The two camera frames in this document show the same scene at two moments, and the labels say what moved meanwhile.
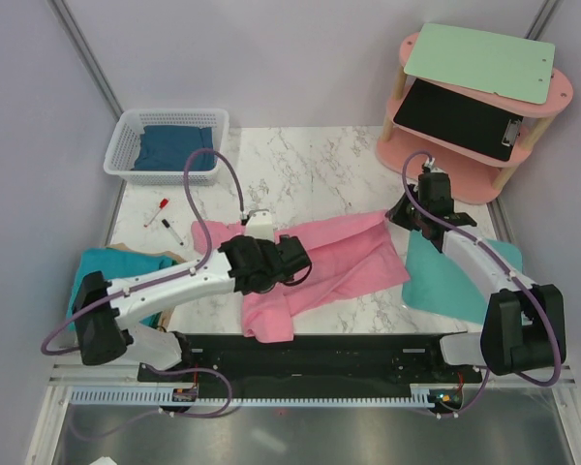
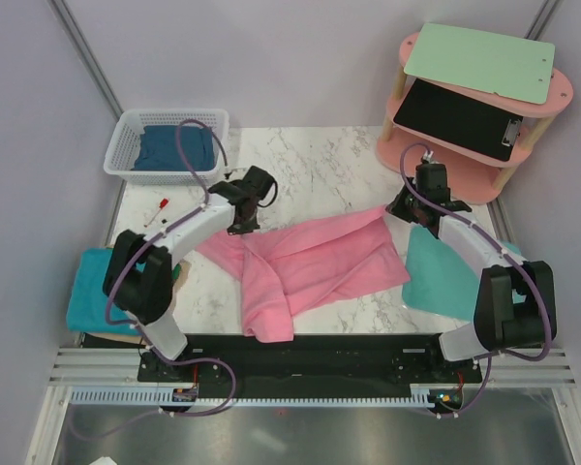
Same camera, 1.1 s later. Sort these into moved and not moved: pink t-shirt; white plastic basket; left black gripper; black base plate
Moved: left black gripper
Not moved: white plastic basket; black base plate; pink t-shirt
